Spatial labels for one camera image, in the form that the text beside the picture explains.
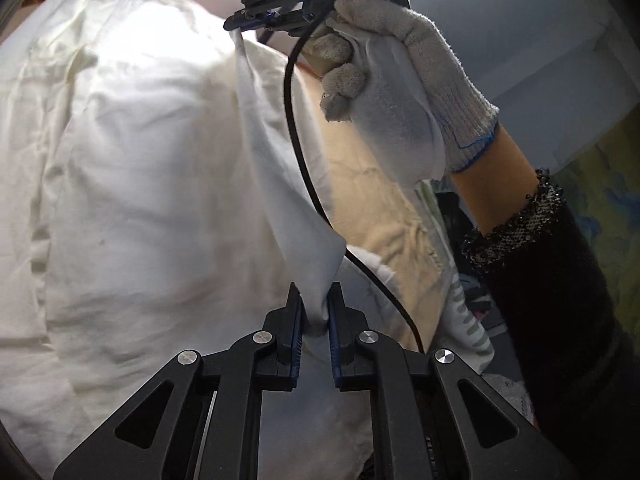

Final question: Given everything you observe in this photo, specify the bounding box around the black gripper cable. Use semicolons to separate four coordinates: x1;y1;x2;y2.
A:
282;7;427;355

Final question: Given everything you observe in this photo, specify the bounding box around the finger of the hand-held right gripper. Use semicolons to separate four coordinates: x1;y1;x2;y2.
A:
234;2;306;20
223;14;321;40

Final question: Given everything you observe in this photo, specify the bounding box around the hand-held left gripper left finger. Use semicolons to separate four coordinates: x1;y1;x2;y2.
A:
52;282;307;480

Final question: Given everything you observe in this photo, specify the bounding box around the person's right hand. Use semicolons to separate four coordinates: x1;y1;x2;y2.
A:
300;0;501;173

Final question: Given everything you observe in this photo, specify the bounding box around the white shirt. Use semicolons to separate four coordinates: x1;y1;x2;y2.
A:
0;0;396;480

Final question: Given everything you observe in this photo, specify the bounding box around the green striped white blanket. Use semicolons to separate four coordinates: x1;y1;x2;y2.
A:
415;180;496;376

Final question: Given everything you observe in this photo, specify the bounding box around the beige blanket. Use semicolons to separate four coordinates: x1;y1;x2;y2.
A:
292;57;448;356

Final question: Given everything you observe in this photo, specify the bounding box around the yellow green patterned fabric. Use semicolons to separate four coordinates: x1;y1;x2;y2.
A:
547;110;640;281

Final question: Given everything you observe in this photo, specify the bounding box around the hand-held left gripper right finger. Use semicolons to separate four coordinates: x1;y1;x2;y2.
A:
326;281;581;480

